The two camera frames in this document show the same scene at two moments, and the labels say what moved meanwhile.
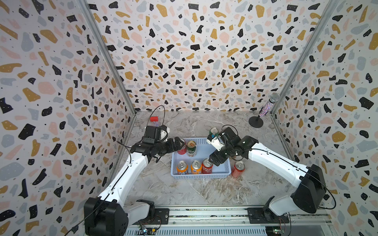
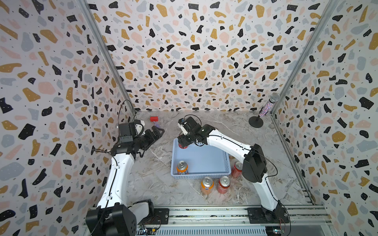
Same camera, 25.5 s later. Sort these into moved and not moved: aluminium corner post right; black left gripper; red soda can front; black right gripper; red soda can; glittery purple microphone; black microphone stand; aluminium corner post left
Moved: red soda can front; black left gripper; black right gripper
Not moved: aluminium corner post left; black microphone stand; glittery purple microphone; red soda can; aluminium corner post right
